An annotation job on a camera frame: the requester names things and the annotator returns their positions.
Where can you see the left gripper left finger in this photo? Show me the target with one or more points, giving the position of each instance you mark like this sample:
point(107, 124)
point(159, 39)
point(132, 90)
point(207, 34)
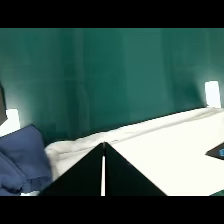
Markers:
point(83, 176)

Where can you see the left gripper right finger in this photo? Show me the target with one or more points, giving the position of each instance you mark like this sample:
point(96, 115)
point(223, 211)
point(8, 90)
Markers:
point(126, 178)

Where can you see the blue garment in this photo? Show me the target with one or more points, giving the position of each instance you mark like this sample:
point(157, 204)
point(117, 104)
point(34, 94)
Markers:
point(21, 160)

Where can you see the white shirt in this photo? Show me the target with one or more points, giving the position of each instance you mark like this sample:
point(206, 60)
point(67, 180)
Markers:
point(173, 150)

